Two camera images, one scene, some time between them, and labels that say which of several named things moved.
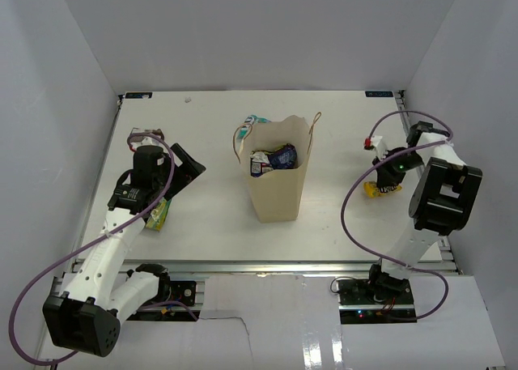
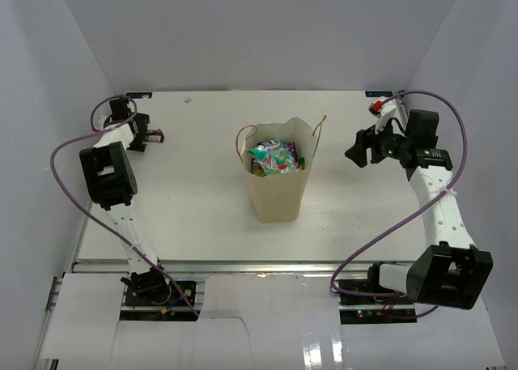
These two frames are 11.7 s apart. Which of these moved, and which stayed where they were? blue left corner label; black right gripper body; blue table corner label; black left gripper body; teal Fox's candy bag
Moved: teal Fox's candy bag; black left gripper body; black right gripper body
Stayed: blue table corner label; blue left corner label
